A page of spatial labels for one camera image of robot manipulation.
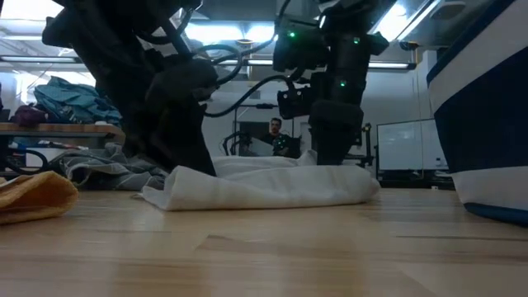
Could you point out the person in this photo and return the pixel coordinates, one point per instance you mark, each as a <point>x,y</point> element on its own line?
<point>275,125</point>

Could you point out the teal clothes pile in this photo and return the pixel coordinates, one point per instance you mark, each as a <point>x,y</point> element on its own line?
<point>74,103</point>

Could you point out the ceiling light strip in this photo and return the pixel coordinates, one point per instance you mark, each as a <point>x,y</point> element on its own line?
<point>37,59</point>
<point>392,65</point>

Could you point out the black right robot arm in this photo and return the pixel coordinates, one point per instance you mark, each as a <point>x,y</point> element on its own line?
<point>301,49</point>

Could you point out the grey checked towel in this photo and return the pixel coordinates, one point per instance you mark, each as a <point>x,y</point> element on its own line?
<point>111,169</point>

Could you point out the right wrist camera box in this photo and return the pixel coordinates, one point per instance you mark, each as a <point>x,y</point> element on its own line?
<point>295,103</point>

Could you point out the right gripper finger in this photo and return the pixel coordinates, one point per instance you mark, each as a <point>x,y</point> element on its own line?
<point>336,128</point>

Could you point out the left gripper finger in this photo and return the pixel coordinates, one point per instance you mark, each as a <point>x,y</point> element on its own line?
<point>185,107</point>
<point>144,140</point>

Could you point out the white board panel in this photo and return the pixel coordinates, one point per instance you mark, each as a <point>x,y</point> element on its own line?
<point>408,144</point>

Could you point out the bright ceiling light panel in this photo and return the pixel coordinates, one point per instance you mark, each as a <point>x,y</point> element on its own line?
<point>214,33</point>
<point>396,20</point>

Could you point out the blue fabric bin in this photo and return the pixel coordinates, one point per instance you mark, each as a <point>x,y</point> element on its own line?
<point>486,123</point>

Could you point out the maroon cloth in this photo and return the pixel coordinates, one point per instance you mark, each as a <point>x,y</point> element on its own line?
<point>29,115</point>

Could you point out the wooden background table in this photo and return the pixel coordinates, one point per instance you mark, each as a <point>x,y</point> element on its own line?
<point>62,129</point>

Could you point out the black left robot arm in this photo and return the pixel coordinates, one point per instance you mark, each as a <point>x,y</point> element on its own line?
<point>103,20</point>

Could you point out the yellow towel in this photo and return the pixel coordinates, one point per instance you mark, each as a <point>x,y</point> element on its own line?
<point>33,194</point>

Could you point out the white checked towel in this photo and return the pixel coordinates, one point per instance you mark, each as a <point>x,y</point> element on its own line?
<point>268,185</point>

